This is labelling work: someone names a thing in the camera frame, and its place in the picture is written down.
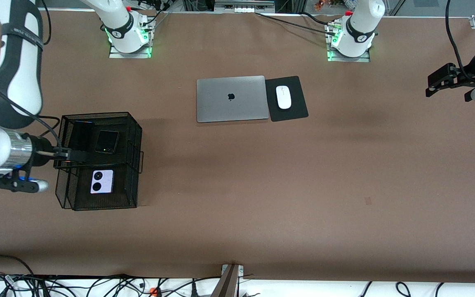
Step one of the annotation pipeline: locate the grey closed laptop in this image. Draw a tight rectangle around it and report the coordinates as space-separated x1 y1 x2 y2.
196 75 270 123

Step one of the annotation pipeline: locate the long black table cable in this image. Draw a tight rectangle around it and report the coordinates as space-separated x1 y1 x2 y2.
255 12 338 37

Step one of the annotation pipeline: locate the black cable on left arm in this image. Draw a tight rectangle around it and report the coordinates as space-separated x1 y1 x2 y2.
445 0 475 81

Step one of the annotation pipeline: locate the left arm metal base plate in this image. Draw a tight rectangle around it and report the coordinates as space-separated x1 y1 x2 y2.
327 45 371 63

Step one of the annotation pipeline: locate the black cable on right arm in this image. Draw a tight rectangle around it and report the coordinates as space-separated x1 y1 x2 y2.
0 0 63 149

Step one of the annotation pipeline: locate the black mouse pad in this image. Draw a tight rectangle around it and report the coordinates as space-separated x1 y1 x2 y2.
265 75 309 123

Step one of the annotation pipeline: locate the black flip phone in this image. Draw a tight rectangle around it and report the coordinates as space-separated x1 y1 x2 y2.
94 130 120 155

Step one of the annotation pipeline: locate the black wire mesh tray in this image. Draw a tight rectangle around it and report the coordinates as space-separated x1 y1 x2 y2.
53 111 144 211

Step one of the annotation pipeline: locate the silver power strip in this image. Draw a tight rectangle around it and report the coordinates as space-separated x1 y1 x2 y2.
215 0 275 13

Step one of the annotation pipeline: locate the white lavender flip phone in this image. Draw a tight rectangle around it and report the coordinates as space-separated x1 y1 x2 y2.
90 169 115 194

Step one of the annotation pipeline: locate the white computer mouse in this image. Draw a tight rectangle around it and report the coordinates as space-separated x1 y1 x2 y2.
276 85 292 110

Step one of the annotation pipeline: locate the aluminium profile post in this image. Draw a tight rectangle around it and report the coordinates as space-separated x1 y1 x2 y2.
211 264 244 297

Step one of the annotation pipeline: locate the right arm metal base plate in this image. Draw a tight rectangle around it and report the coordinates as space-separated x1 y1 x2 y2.
109 41 152 59

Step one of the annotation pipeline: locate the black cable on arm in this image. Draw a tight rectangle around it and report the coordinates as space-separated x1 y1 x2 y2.
0 0 63 149
445 0 475 81

